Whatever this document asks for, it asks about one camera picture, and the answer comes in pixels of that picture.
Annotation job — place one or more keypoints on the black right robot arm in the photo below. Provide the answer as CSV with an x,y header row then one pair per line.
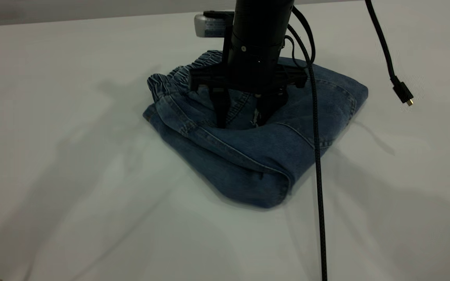
x,y
262,23

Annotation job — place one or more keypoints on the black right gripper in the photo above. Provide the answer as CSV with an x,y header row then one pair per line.
x,y
252,74

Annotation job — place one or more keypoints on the blue denim pants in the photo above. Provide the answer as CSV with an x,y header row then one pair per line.
x,y
248,156

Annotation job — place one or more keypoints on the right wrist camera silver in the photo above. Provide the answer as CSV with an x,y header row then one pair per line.
x,y
211,25

